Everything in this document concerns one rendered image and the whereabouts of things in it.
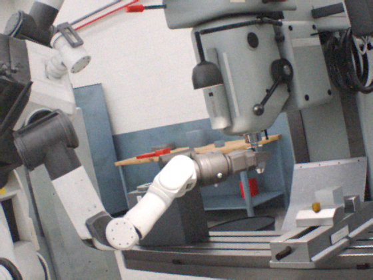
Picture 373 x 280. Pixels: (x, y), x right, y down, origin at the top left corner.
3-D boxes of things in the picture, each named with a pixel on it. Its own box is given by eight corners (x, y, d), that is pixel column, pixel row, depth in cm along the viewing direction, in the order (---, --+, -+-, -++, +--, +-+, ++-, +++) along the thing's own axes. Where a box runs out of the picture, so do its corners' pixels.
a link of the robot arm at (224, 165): (253, 143, 161) (212, 152, 157) (260, 178, 162) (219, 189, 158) (234, 143, 173) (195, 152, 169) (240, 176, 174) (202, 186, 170)
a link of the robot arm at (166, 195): (200, 164, 157) (168, 200, 150) (193, 181, 165) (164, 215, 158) (179, 149, 159) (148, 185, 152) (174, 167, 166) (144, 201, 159)
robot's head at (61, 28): (61, 67, 153) (69, 47, 147) (45, 45, 155) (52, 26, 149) (79, 60, 157) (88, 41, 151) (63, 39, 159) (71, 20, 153)
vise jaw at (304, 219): (333, 225, 142) (331, 211, 142) (296, 227, 151) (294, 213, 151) (345, 218, 146) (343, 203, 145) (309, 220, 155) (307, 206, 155)
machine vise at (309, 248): (314, 268, 133) (308, 225, 133) (268, 267, 145) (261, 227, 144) (380, 223, 156) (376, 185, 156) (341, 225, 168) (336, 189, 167)
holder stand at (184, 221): (186, 246, 190) (173, 185, 189) (138, 245, 204) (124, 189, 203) (210, 235, 199) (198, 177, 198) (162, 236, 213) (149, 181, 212)
